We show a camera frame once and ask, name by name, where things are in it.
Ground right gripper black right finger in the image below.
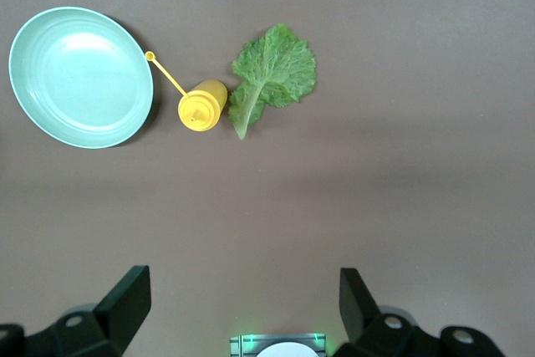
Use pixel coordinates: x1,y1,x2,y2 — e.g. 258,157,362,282
334,267,507,357

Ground green lettuce leaf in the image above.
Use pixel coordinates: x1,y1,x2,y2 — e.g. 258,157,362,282
227,23,318,141

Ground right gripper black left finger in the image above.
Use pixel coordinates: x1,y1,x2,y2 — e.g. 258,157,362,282
0,264,152,357

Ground mint green plate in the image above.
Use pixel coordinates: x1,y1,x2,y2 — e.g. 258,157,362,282
8,6,155,150

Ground yellow mustard squeeze bottle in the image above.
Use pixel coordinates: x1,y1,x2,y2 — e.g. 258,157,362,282
144,51,229,133

